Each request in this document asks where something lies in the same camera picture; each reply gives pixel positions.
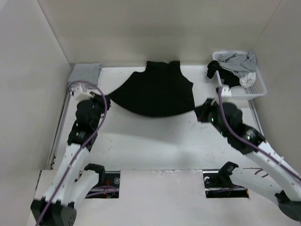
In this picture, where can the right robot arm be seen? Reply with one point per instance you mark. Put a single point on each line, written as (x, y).
(285, 188)

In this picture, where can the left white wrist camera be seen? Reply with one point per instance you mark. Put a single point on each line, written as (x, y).
(79, 91)

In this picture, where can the black tank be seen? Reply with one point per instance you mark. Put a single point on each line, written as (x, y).
(229, 78)
(161, 90)

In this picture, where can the grey tank top in basket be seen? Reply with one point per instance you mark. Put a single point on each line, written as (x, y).
(239, 65)

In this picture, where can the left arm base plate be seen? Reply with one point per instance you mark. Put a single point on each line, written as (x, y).
(107, 188)

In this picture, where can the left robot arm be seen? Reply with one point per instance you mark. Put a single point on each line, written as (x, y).
(74, 177)

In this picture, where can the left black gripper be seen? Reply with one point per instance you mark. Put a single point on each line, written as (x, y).
(99, 99)

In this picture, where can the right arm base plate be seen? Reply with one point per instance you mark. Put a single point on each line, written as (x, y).
(220, 188)

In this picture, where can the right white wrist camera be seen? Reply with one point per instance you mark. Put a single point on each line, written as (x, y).
(224, 91)

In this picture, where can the white tank top in basket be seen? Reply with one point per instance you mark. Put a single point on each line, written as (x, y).
(248, 80)

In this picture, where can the folded grey tank top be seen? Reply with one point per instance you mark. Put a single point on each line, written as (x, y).
(86, 72)

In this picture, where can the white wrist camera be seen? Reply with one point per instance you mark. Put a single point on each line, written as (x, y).
(224, 91)
(79, 91)

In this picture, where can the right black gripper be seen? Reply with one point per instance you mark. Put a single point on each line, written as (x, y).
(201, 110)

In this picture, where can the right metal table rail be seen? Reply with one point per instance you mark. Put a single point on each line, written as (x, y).
(255, 116)

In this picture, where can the white plastic basket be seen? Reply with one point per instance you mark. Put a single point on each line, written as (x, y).
(239, 93)

